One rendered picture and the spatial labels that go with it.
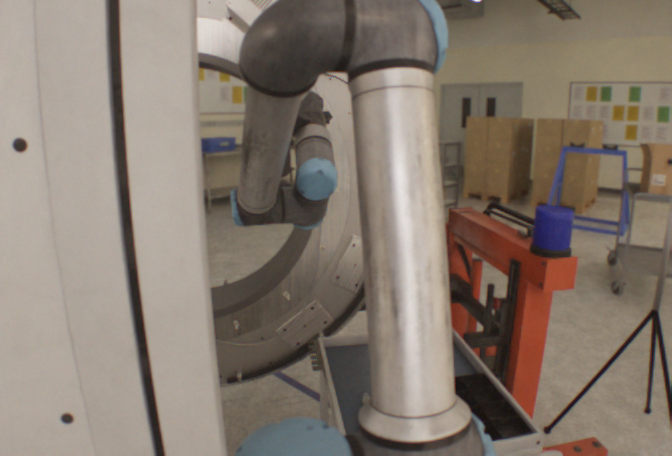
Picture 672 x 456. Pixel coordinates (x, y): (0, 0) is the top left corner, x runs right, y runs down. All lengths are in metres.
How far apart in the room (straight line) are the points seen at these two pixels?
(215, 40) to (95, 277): 1.15
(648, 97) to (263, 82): 9.16
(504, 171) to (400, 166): 6.93
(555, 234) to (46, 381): 1.29
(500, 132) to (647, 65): 3.46
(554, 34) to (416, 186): 9.55
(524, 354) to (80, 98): 1.51
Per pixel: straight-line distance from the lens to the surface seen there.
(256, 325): 1.50
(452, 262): 2.02
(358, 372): 1.30
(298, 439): 0.59
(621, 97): 9.59
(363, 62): 0.56
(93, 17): 0.25
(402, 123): 0.53
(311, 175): 0.94
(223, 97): 7.61
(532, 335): 1.58
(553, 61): 9.94
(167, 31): 0.24
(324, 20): 0.54
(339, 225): 1.39
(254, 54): 0.58
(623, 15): 9.83
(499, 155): 7.45
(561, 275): 1.43
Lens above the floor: 1.37
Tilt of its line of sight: 11 degrees down
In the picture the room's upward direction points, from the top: straight up
